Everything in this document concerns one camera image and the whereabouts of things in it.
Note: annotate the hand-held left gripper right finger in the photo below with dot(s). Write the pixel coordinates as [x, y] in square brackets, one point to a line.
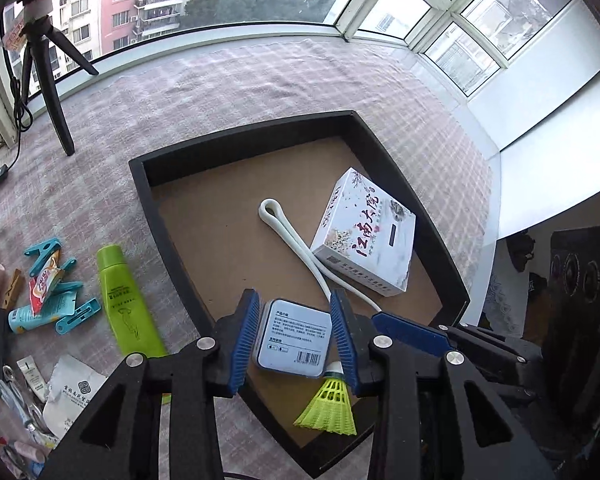
[342, 340]

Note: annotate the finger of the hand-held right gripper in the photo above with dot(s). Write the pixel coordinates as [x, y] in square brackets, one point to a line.
[410, 329]

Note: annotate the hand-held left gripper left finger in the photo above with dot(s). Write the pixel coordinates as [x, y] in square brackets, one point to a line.
[245, 340]

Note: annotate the small white tin box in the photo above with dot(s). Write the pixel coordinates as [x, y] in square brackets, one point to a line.
[292, 335]

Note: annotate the black tray container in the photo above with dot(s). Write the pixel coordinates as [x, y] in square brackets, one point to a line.
[220, 220]

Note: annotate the yellow-green shuttlecock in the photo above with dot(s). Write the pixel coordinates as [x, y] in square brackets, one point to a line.
[327, 405]

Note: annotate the white floral print box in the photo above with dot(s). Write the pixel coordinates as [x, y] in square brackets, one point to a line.
[365, 230]

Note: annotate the lime green tube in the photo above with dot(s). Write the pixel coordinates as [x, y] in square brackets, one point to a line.
[125, 305]

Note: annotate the teal clothespin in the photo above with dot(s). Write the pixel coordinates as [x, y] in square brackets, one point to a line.
[42, 249]
[80, 315]
[69, 269]

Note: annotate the white paper packet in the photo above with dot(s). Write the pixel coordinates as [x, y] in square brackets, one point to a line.
[75, 395]

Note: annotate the teal patterned tube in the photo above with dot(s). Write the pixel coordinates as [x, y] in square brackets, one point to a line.
[45, 312]

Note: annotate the red and white sachet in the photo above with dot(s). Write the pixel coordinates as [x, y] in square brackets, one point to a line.
[42, 285]

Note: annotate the small white tube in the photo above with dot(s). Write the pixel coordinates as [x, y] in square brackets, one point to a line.
[32, 380]

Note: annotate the wooden clothespin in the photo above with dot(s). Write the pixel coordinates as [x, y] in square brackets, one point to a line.
[11, 290]

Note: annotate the black tripod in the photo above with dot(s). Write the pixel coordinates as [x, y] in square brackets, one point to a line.
[59, 115]

